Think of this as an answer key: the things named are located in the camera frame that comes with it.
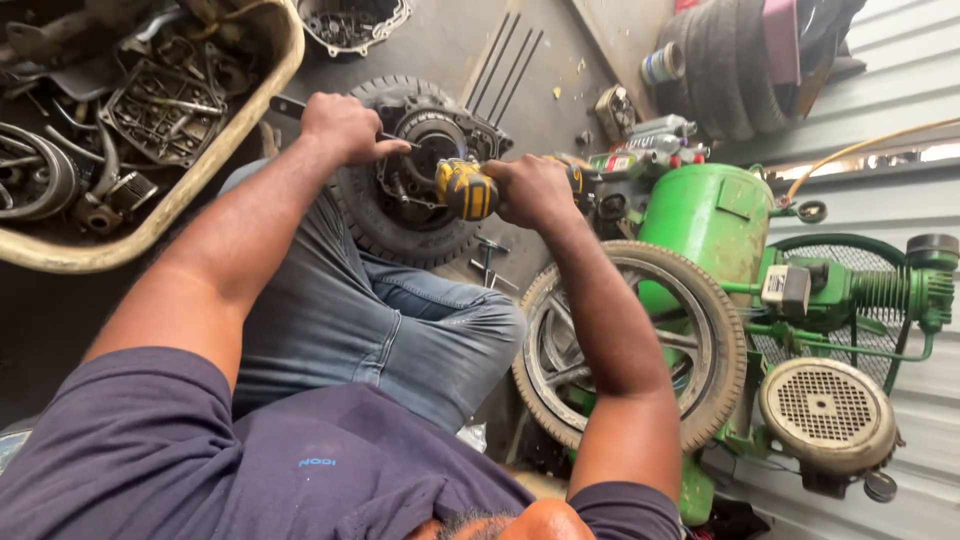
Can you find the person's left hand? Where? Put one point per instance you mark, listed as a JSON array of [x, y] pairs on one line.
[[341, 127]]

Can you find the person's right hand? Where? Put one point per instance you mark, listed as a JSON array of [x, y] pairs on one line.
[[536, 191]]

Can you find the person's left fingers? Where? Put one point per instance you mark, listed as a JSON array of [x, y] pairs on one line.
[[388, 148]]

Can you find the person's right fingers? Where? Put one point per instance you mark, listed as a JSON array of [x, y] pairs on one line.
[[504, 187]]

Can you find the yellow black impact driver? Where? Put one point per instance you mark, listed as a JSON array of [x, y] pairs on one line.
[[465, 191]]

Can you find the small wheel with engine hub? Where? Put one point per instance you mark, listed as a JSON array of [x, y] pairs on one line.
[[390, 225]]

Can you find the thin black metal rod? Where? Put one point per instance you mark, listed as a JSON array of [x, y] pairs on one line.
[[510, 75], [520, 79], [487, 61], [498, 64]]

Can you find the green bottle with red label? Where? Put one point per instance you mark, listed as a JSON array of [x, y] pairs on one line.
[[619, 163]]

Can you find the grey engine cover casing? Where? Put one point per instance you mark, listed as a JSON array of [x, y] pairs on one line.
[[349, 26]]

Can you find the small grey carburettor part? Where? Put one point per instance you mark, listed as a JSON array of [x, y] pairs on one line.
[[615, 112]]

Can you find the grey plastic bottle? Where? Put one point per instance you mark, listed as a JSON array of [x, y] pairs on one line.
[[664, 124]]

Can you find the person's blue jeans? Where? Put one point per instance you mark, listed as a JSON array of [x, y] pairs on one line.
[[360, 322]]

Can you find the white blue tape roll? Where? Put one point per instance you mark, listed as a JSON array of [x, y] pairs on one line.
[[661, 64]]

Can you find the green air compressor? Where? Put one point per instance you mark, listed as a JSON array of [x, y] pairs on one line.
[[712, 214]]

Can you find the stack of black tyres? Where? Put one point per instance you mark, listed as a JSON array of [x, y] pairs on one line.
[[720, 67]]

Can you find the beige tub of scrap parts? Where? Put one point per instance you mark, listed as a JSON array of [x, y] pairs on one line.
[[135, 120]]

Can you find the dusty spoked wheel with tyre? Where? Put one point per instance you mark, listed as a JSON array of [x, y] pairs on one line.
[[716, 330]]

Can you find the pink foam pad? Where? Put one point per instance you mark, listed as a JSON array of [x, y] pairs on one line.
[[781, 37]]

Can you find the person's dark purple shirt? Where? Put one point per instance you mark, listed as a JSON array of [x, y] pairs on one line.
[[187, 457]]

